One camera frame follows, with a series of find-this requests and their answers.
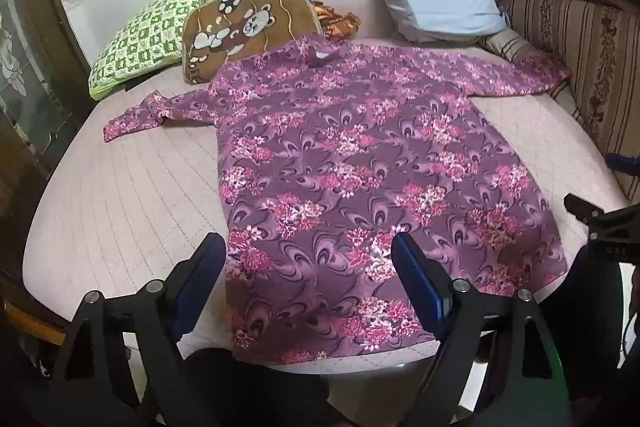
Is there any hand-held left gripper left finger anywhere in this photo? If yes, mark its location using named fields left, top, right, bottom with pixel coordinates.
left=47, top=233, right=228, bottom=427

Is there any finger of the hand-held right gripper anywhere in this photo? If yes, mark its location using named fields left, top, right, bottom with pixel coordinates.
left=564, top=193, right=640, bottom=261
left=606, top=152, right=640, bottom=174

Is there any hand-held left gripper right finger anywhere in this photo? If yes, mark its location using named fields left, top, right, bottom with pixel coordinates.
left=390, top=233, right=572, bottom=427

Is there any purple floral garment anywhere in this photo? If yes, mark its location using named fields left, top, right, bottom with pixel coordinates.
left=102, top=32, right=572, bottom=365

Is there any person's right leg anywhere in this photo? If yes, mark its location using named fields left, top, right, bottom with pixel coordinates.
left=540, top=247, right=627, bottom=403

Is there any person's leg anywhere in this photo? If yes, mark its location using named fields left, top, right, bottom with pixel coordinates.
left=540, top=247, right=627, bottom=403
left=182, top=347, right=347, bottom=427

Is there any striped beige sofa backrest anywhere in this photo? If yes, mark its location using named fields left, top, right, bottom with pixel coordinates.
left=475, top=0, right=640, bottom=202

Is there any pink quilted bed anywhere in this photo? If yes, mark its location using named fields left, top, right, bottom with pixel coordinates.
left=22, top=0, right=631, bottom=375

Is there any person's left leg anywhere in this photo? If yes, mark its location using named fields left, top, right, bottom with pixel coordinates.
left=182, top=347, right=347, bottom=427

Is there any green patterned pillow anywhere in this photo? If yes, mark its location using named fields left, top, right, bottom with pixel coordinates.
left=89, top=0, right=228, bottom=102

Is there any orange patterned cloth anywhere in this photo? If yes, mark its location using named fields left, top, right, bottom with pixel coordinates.
left=310, top=0, right=362, bottom=45

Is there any wooden glass-panel door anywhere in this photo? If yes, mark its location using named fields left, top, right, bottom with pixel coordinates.
left=0, top=0, right=91, bottom=188

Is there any brown bear cushion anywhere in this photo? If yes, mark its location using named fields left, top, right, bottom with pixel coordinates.
left=181, top=0, right=323, bottom=85

